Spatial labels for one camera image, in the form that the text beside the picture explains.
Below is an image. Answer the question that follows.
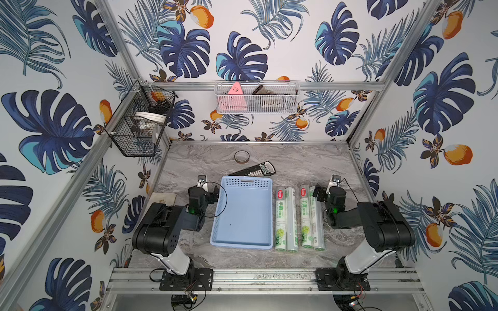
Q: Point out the plastic wrap roll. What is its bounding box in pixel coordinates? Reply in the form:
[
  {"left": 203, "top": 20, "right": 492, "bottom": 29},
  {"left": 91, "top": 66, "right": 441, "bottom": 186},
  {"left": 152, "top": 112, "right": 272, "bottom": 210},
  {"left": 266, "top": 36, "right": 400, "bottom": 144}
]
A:
[
  {"left": 310, "top": 186, "right": 326, "bottom": 251},
  {"left": 285, "top": 187, "right": 298, "bottom": 253},
  {"left": 300, "top": 185, "right": 313, "bottom": 249},
  {"left": 275, "top": 188, "right": 287, "bottom": 251}
]

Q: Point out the light blue plastic basket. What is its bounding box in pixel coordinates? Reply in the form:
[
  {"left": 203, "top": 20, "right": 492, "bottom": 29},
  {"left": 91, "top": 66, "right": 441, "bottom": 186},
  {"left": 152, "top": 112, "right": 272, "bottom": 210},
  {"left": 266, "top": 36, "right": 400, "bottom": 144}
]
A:
[{"left": 210, "top": 176, "right": 274, "bottom": 250}]

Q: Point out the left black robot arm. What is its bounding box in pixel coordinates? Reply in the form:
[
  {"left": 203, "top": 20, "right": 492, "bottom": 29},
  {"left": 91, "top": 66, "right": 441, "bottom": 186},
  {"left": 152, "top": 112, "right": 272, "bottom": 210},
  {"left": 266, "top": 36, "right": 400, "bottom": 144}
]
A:
[{"left": 132, "top": 183, "right": 224, "bottom": 276}]

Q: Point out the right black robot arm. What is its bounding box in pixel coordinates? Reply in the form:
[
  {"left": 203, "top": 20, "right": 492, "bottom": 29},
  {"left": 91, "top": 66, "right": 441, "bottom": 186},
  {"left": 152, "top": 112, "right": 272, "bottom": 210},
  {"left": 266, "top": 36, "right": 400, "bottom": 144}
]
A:
[{"left": 311, "top": 186, "right": 416, "bottom": 277}]

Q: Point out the beige work glove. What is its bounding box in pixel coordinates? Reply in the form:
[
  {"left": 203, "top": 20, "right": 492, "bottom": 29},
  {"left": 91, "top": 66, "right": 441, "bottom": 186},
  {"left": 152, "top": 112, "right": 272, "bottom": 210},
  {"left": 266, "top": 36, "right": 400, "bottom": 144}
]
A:
[{"left": 149, "top": 193, "right": 177, "bottom": 206}]

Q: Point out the pink triangle item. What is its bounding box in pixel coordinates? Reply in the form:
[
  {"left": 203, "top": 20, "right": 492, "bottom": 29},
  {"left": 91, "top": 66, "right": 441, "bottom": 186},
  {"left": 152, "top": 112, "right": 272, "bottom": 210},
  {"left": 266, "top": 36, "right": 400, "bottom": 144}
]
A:
[{"left": 217, "top": 82, "right": 248, "bottom": 114}]

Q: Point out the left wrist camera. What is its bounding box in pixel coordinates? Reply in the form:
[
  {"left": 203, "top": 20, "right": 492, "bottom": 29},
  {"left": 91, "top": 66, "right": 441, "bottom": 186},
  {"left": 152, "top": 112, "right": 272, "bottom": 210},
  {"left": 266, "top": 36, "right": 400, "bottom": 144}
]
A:
[{"left": 197, "top": 175, "right": 209, "bottom": 192}]

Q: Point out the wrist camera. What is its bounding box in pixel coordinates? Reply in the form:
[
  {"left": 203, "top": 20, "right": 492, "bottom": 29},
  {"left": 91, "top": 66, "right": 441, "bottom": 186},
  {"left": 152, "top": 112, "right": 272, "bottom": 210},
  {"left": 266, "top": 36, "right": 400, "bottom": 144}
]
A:
[
  {"left": 329, "top": 174, "right": 342, "bottom": 187},
  {"left": 197, "top": 175, "right": 209, "bottom": 192}
]

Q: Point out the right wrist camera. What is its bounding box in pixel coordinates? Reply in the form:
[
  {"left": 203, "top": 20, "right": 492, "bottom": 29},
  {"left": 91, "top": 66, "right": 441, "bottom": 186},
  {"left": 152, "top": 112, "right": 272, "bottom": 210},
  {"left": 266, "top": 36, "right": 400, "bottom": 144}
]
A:
[{"left": 329, "top": 174, "right": 342, "bottom": 187}]

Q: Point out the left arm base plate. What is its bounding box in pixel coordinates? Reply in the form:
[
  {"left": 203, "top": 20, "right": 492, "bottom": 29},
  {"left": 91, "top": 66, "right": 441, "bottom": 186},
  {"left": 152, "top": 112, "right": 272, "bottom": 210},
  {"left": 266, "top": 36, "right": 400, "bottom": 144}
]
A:
[{"left": 159, "top": 268, "right": 214, "bottom": 292}]

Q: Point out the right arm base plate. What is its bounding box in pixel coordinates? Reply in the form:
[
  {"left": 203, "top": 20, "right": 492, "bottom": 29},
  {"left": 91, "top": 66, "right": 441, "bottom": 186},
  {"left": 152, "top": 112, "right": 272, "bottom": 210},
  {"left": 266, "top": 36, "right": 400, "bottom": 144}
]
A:
[{"left": 315, "top": 266, "right": 371, "bottom": 292}]

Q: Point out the aluminium front rail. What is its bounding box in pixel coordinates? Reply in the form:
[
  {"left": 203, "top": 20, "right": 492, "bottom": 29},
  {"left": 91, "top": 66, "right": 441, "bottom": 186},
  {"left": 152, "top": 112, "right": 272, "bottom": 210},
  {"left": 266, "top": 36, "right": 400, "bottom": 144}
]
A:
[{"left": 106, "top": 268, "right": 425, "bottom": 295}]

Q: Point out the white container in wire basket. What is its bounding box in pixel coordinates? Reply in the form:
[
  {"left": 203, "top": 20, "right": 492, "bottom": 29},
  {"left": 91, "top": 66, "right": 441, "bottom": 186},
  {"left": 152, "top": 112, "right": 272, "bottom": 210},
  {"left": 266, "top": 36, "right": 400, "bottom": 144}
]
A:
[{"left": 134, "top": 111, "right": 166, "bottom": 136}]

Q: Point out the black wire wall basket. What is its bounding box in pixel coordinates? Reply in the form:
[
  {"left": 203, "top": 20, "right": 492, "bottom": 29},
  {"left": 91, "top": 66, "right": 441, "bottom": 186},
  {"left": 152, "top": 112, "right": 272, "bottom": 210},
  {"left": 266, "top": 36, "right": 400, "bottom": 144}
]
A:
[{"left": 105, "top": 80, "right": 178, "bottom": 158}]

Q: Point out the white mesh wall basket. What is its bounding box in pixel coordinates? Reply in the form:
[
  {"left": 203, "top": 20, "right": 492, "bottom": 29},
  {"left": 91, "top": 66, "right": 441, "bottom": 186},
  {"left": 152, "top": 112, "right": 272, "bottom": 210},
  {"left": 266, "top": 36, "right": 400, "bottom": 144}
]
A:
[{"left": 214, "top": 80, "right": 301, "bottom": 114}]

